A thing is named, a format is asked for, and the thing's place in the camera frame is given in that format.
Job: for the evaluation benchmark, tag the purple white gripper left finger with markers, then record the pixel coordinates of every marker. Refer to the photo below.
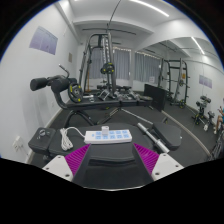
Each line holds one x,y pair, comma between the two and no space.
67,166

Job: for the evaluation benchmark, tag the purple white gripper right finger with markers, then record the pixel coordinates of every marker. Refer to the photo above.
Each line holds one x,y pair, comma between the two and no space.
157,165

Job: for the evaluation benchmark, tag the white charger plug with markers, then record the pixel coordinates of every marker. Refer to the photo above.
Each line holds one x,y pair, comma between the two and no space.
105,130

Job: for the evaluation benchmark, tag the black square seat pad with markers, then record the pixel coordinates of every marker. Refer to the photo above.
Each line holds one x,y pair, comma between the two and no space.
41,140

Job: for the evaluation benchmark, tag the white power strip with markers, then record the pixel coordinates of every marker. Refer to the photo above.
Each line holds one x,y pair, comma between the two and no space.
113,137

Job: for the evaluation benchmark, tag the silver barbell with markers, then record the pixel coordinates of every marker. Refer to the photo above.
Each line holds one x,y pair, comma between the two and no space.
157,142

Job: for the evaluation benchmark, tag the black padded weight bench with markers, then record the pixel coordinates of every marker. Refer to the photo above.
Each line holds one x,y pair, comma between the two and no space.
106,166

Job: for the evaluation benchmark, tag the black yellow weight plate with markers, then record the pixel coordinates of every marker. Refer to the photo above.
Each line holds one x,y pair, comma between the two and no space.
75,92

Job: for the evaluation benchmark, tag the black leg roller bench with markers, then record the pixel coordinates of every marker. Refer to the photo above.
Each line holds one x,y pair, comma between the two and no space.
59,86

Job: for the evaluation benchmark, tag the grey window curtain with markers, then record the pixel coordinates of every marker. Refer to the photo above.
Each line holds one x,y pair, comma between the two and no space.
122,64

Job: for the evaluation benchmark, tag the white wall socket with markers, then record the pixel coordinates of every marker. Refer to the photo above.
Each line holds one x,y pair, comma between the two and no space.
18,143

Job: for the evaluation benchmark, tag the large wall mirror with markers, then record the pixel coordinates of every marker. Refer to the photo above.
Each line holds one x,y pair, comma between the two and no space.
183,76

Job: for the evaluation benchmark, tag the purple wall poster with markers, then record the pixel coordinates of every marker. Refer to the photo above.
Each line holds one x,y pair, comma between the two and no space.
44,40

